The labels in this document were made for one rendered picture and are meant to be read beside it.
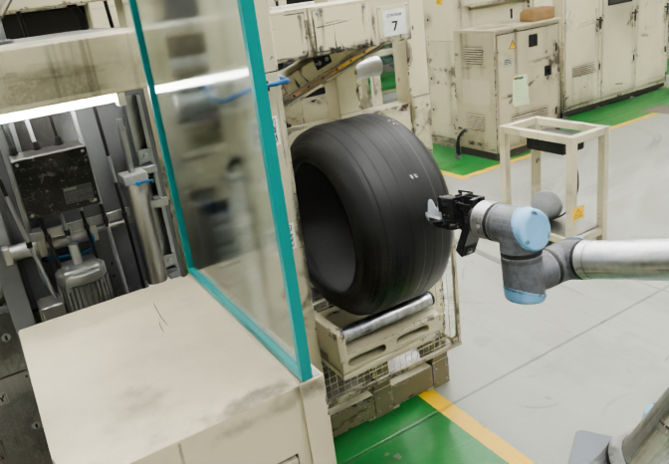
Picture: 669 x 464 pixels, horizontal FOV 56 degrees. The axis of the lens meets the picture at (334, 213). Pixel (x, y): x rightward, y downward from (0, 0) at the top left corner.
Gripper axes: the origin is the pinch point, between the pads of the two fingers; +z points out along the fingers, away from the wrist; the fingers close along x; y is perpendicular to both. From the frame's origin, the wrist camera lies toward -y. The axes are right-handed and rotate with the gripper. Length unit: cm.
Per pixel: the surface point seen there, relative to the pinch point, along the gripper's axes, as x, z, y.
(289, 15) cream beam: 9, 41, 58
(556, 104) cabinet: -416, 324, -48
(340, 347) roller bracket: 26.5, 13.1, -31.9
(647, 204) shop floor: -319, 161, -107
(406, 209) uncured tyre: 6.0, 1.5, 3.3
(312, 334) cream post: 29.2, 24.4, -30.6
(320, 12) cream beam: -1, 41, 57
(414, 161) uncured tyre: -2.0, 6.1, 13.7
